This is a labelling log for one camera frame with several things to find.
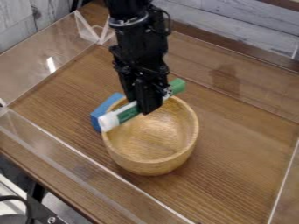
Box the brown wooden bowl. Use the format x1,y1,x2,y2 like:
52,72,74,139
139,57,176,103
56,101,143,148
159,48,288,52
101,96,200,176

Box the black cable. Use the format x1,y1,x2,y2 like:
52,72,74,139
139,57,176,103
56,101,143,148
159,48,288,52
0,194,33,224

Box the green and white marker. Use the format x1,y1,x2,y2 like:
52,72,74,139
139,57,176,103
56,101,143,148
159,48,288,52
97,78,185,132

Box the clear acrylic tray wall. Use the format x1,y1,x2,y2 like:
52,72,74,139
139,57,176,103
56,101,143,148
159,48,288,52
0,6,299,224

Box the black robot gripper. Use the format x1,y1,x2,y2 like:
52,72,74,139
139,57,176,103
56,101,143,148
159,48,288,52
106,0,171,115

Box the black metal table bracket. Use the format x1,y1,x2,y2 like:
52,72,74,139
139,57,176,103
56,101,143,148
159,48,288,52
26,182,58,224

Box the blue foam block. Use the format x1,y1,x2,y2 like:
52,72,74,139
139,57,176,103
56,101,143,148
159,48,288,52
89,93,124,132

